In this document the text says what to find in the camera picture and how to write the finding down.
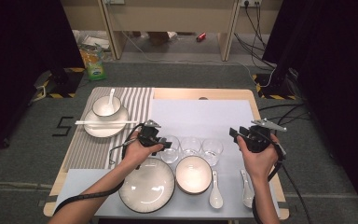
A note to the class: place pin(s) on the cardboard box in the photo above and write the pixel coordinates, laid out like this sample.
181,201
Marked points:
160,37

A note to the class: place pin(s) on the beige desk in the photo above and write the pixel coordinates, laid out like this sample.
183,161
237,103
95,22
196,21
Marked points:
167,15

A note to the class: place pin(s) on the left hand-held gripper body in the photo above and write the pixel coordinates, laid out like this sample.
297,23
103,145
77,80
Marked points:
147,135

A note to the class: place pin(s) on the green packet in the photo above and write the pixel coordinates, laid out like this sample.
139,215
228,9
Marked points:
95,73

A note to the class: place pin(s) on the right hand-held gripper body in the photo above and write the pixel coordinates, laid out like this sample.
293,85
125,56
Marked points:
258,138

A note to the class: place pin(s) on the black stand base hazard tape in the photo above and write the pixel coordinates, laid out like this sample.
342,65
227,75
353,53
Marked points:
59,84
273,85

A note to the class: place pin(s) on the clear plastic bag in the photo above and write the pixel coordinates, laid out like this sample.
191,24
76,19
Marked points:
93,40

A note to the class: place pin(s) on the white bowl dark rim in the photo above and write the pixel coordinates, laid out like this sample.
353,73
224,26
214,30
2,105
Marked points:
193,172
99,107
194,193

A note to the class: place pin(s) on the person's right hand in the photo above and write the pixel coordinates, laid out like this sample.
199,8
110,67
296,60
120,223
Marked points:
259,165

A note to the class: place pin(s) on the white wall socket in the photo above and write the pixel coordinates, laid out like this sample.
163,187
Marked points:
250,2

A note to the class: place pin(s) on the clear drinking glass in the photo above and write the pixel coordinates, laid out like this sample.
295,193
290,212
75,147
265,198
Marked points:
190,145
212,151
171,154

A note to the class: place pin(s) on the person's left hand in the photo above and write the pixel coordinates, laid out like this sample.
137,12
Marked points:
136,154

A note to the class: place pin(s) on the small red object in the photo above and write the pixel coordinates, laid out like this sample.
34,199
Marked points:
201,36

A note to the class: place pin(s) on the white plate dark rim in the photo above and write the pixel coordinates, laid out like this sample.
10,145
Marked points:
105,130
150,189

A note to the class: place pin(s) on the black curtain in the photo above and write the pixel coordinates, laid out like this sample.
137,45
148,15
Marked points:
18,46
338,62

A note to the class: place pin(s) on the white table sheet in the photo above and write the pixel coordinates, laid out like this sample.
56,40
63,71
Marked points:
199,115

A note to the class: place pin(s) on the striped woven placemat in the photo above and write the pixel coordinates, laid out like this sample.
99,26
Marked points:
140,102

